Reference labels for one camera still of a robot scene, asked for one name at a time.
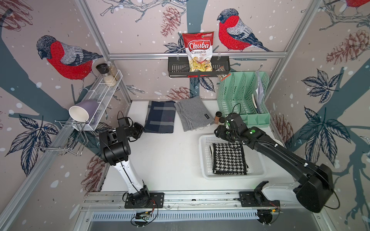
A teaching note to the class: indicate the purple paper cup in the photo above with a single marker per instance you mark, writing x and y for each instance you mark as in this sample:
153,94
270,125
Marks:
84,110

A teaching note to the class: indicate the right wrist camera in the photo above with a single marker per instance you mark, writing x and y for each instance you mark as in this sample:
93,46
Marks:
235,122

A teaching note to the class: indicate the mint green file organizer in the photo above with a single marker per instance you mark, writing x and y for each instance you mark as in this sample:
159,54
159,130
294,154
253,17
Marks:
236,94

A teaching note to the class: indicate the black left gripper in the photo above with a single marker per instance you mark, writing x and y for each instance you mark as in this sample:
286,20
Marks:
139,129

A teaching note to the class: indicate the beige spice jar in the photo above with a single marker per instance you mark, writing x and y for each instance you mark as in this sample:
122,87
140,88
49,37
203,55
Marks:
221,121

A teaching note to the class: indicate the black lid jar on shelf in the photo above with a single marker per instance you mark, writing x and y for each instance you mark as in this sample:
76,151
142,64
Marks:
103,68

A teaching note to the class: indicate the white wire wall shelf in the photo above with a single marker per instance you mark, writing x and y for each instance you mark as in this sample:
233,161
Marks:
102,92

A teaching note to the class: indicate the white plastic basket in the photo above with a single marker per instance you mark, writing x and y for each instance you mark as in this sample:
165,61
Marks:
254,161

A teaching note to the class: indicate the orange spice jar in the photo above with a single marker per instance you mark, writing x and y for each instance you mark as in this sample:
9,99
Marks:
218,115

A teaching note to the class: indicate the black wall basket shelf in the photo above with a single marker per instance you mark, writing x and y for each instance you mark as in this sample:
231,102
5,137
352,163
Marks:
182,67

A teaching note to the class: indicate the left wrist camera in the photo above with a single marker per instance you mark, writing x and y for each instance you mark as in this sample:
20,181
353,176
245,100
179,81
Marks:
124,124

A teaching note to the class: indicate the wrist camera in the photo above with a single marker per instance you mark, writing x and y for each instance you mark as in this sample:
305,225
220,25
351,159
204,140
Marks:
235,122
124,124

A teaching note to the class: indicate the grey scarf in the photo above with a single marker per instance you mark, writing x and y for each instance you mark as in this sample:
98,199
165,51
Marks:
193,114

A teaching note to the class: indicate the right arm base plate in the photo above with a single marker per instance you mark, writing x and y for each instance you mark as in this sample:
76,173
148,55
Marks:
256,198

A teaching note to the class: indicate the navy plaid scarf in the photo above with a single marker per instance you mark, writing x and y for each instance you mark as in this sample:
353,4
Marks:
160,117

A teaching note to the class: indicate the red cassava chips bag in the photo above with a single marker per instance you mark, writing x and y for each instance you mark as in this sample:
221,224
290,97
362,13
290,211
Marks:
199,49

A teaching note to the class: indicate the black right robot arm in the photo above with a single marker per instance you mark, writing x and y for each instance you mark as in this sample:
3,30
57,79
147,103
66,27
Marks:
315,182

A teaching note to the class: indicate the black white houndstooth scarf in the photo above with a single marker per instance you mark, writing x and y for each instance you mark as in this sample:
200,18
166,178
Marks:
228,159

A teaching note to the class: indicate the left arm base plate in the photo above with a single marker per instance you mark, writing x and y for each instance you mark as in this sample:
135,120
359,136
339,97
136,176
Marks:
153,200

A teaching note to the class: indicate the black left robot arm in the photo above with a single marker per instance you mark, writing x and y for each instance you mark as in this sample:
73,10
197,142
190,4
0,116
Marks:
115,150

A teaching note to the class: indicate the chrome wire cup holder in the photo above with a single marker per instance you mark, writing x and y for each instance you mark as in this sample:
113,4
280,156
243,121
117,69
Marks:
63,137

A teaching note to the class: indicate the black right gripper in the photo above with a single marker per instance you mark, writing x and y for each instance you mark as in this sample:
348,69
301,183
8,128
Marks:
219,130

